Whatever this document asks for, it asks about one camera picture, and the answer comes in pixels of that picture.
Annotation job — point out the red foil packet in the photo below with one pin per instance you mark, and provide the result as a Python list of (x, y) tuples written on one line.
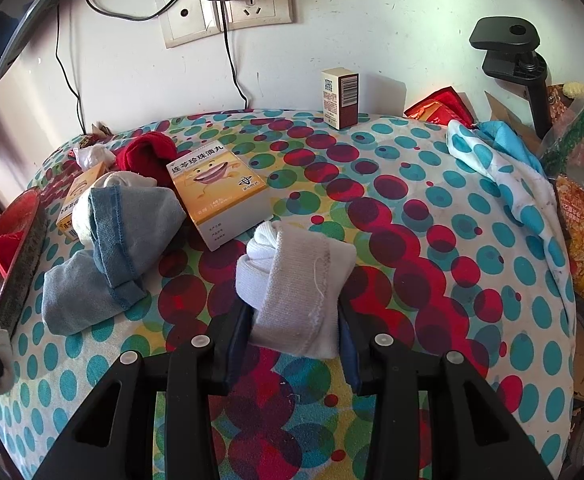
[(437, 107)]

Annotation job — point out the light blue cloth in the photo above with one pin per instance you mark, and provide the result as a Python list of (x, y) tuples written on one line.
[(512, 145)]

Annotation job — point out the computer monitor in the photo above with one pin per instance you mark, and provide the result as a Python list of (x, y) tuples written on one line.
[(17, 10)]

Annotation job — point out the large yellow medicine box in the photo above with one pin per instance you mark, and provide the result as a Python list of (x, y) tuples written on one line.
[(217, 185)]

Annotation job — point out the brown paper scrap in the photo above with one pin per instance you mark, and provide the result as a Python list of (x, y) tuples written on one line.
[(101, 130)]

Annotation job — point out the light blue sock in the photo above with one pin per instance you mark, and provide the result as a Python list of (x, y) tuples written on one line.
[(72, 290)]

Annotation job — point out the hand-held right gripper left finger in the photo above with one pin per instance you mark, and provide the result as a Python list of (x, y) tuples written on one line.
[(233, 347)]

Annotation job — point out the grey-blue sock bundle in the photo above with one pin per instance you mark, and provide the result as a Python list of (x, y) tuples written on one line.
[(157, 210)]

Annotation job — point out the white coaxial wall socket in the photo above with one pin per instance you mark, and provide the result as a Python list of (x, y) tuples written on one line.
[(187, 15)]

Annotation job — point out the black clamp stand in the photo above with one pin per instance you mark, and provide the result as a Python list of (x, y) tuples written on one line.
[(507, 35)]

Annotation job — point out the red round basin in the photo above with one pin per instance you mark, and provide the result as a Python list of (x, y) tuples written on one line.
[(22, 220)]

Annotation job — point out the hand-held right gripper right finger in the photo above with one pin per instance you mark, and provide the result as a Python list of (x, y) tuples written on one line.
[(349, 362)]

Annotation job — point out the polka dot tablecloth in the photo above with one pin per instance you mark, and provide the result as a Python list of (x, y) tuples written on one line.
[(422, 260)]

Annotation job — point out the white power wall outlet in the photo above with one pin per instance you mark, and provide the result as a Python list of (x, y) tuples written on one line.
[(259, 7)]

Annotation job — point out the cardboard box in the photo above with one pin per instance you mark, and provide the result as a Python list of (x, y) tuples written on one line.
[(507, 110)]

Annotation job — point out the small yellow medicine box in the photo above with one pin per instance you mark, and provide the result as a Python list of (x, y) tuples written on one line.
[(74, 195)]

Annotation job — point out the red sock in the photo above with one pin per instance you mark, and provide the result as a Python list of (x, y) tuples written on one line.
[(144, 155), (4, 255)]

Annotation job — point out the cream and brown small box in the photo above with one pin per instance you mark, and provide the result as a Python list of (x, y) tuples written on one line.
[(339, 100)]

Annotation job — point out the crumpled clear plastic bag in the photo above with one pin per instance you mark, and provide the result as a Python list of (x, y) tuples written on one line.
[(92, 155)]

